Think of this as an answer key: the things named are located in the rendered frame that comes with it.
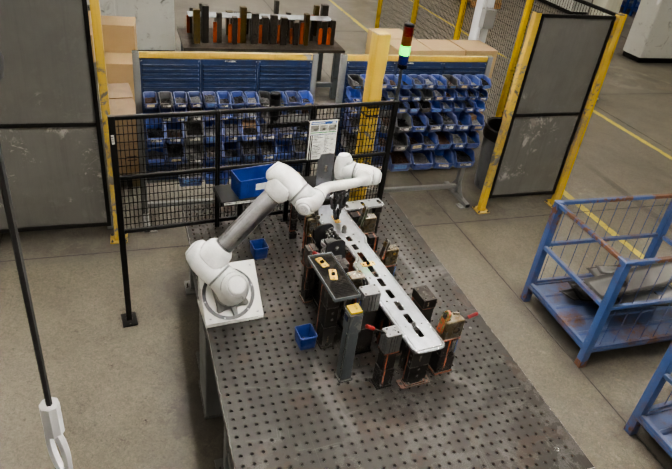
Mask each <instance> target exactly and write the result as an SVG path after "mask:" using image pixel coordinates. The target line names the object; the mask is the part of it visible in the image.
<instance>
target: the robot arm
mask: <svg viewBox="0 0 672 469"><path fill-rule="evenodd" d="M381 178H382V173H381V171H380V170H379V169H377V168H375V167H373V166H370V165H366V164H359V163H356V162H354V161H353V159H352V156H351V155H350V154H349V153H340V154H339V155H338V156H337V158H336V161H335V165H334V181H330V182H325V183H322V184H320V185H318V186H316V187H314V188H312V187H311V186H310V185H309V184H308V183H307V182H306V181H305V180H304V178H303V177H302V176H301V175H300V174H299V173H298V172H296V171H295V170H294V169H293V168H292V167H290V166H288V165H287V164H284V163H281V162H277V163H275V164H274V165H273V166H271V167H270V168H269V169H268V170H267V171H266V179H267V180H268V181H267V183H266V185H265V191H263V192H262V193H261V194H260V195H259V196H258V197H257V198H256V200H255V201H254V202H253V203H252V204H251V205H250V206H249V207H248V208H247V209H246V210H245V211H244V212H243V213H242V214H241V215H240V216H239V217H238V218H237V219H236V220H235V221H234V222H233V224H232V225H231V226H230V227H229V228H228V229H227V230H226V231H225V232H224V233H223V234H222V235H221V236H220V237H219V238H212V239H210V240H208V241H207V242H206V241H204V240H198V241H195V242H194V243H193V244H192V245H191V246H190V247H189V249H188V250H187V251H186V253H185V255H186V260H187V263H188V265H189V266H190V268H191V269H192V270H193V272H194V273H195V274H196V275H197V276H198V277H199V278H200V279H201V280H202V281H204V282H205V283H206V284H207V285H208V286H209V287H210V288H211V290H212V293H213V297H214V300H215V303H216V307H217V313H222V312H223V311H225V310H228V309H231V311H232V313H233V315H234V316H237V315H238V310H237V307H238V306H241V305H247V304H248V303H249V301H248V299H247V298H246V297H247V295H248V293H249V281H248V279H247V278H246V277H245V276H244V275H243V274H242V273H240V272H238V271H237V270H235V269H234V268H233V267H231V266H230V265H229V264H228V263H229V261H230V260H231V258H232V251H233V250H234V249H235V248H236V247H237V246H238V245H239V244H240V243H241V242H242V241H243V240H244V239H245V238H246V237H247V236H248V235H249V234H250V233H251V232H252V230H253V229H254V228H255V227H256V226H257V225H258V224H259V223H260V222H261V221H262V220H263V219H264V218H265V217H266V216H267V215H268V214H269V213H270V212H271V211H272V210H273V209H274V208H275V207H276V206H277V205H278V204H280V203H283V202H285V201H287V200H289V201H290V202H291V203H292V204H293V205H294V206H295V208H296V210H297V212H298V213H299V214H300V215H304V216H306V215H311V214H313V213H315V212H316V211H317V210H318V209H319V208H320V207H321V206H322V204H323V202H324V200H325V197H326V195H327V194H328V193H331V192H333V194H332V195H329V198H330V208H331V209H332V210H333V218H334V220H336V217H337V218H338V219H339V218H340V214H341V210H342V209H344V208H345V205H346V202H347V199H348V197H349V194H348V193H346V189H352V188H357V187H360V186H367V185H377V184H379V183H380V182H381ZM333 196H334V197H335V200H334V205H333ZM343 197H344V199H343ZM338 200H339V208H337V203H338ZM342 201H343V202H342ZM336 208H337V209H336ZM336 215H337V216H336Z"/></svg>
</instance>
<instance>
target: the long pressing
mask: <svg viewBox="0 0 672 469"><path fill-rule="evenodd" d="M318 211H319V216H320V219H319V220H318V222H319V224H324V223H332V224H333V226H334V230H335V231H336V233H337V234H338V235H339V236H340V237H341V239H343V240H344V241H345V243H346V244H345V247H346V248H347V249H348V250H349V251H350V253H351V254H352V256H353V257H354V258H355V261H354V263H353V266H352V267H353V269H354V271H357V270H361V271H362V272H363V274H364V275H365V276H366V277H367V278H368V280H369V284H376V285H377V287H378V288H379V289H380V291H381V297H380V302H379V306H380V307H381V309H382V310H383V312H384V313H385V314H386V316H387V317H388V319H389V320H390V321H391V323H392V324H393V326H394V325H397V326H398V327H399V328H400V330H401V331H402V332H403V336H402V338H403V340H404V341H405V343H406V344H407V345H408V347H409V348H410V350H411V351H412V352H414V353H416V354H424V353H428V352H432V351H436V350H440V349H443V348H444V347H445V342H444V341H443V340H442V338H441V337H440V336H439V334H438V333H437V332H436V331H435V329H434V328H433V327H432V326H431V324H430V323H429V322H428V320H427V319H426V318H425V317H424V315H423V314H422V313H421V311H420V310H419V309H418V308H417V306H416V305H415V304H414V302H413V301H412V300H411V299H410V297H409V296H408V295H407V294H406V292H405V291H404V290H403V288H402V287H401V286H400V285H399V283H398V282H397V281H396V279H395V278H394V277H393V276H392V274H391V273H390V272H389V270H388V269H387V268H386V267H385V265H384V264H383V263H382V262H381V260H380V259H379V258H378V256H377V255H376V254H375V253H374V251H373V250H372V249H371V247H370V246H369V245H368V243H367V237H366V236H365V234H364V233H363V232H362V231H361V229H360V228H359V227H358V226H357V224H356V223H355V222H354V220H353V219H352V218H351V217H350V215H349V214H348V213H347V212H346V210H345V209H342V210H341V214H340V218H339V220H340V221H341V223H335V221H334V220H333V219H332V217H331V216H333V210H332V209H331V208H330V205H322V206H321V207H320V208H319V209H318ZM343 225H346V226H347V231H346V233H342V232H341V230H342V226H343ZM353 234H354V235H353ZM346 237H350V238H351V239H352V241H348V240H347V239H346ZM351 245H356V246H357V247H358V250H355V249H354V248H353V247H352V246H351ZM357 253H362V254H363V255H364V257H365V258H366V259H367V261H374V262H375V264H376V265H372V267H373V269H374V270H375V271H376V273H377V274H378V275H379V277H374V275H373V274H372V273H371V271H370V270H369V269H368V266H367V267H362V265H361V264H360V263H362V262H363V261H362V259H361V258H360V257H359V255H358V254H357ZM384 275H386V276H384ZM377 279H382V281H383V282H384V283H385V285H386V286H384V287H382V286H381V285H380V284H379V282H378V281H377ZM385 290H390V291H391V293H392V294H393V295H394V297H395V298H390V297H389V296H388V294H387V293H386V292H385ZM386 301H388V302H386ZM394 302H399V303H400V305H401V306H402V307H403V308H404V310H402V311H400V310H399V309H398V308H397V306H396V305H395V304H394ZM405 314H408V315H409V316H410V318H411V319H412V320H413V321H415V322H416V326H415V327H417V328H419V330H420V331H421V332H422V334H423V335H424V336H423V337H419V336H418V335H417V333H416V332H415V331H414V329H413V328H415V327H413V326H412V325H411V324H412V323H411V324H410V323H408V321H407V320H406V319H405V317H404V316H403V315H405ZM421 323H422V324H421Z"/></svg>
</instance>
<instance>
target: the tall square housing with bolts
mask: <svg viewBox="0 0 672 469"><path fill-rule="evenodd" d="M359 292H360V294H361V296H360V298H357V302H356V303H358V304H359V306H360V307H361V309H362V310H363V313H364V312H367V311H370V312H368V313H364V314H363V319H362V325H361V330H360V332H359V334H358V339H357V345H356V350H355V355H357V354H359V355H360V354H361V353H362V354H364V353H368V352H372V351H373V350H372V349H371V348H370V346H371V341H372V336H373V331H372V330H369V329H366V328H365V325H366V324H368V325H371V326H373V325H374V320H375V315H376V311H378V307H379V302H380V297H381V291H380V289H379V288H378V287H377V285H376V284H370V285H365V286H360V287H359ZM373 327H374V326H373Z"/></svg>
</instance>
